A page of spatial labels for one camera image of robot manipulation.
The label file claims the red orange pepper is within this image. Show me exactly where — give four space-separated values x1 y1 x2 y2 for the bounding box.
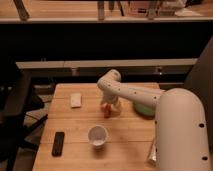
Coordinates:
103 104 111 118

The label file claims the black remote control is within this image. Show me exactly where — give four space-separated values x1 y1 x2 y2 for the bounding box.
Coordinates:
52 132 65 157

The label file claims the white paper cup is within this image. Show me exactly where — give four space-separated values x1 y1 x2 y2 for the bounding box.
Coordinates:
87 125 108 148

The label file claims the clear plastic bottle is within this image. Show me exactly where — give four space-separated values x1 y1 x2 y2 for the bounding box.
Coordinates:
148 139 156 166

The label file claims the white sponge block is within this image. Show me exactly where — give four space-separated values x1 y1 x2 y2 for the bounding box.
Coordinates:
70 93 82 108

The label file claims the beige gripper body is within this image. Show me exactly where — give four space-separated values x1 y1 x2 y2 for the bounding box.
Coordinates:
101 93 121 110

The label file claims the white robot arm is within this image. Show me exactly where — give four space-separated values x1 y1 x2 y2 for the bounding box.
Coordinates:
97 69 211 171

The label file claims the green bowl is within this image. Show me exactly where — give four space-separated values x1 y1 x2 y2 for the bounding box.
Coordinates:
133 102 155 117

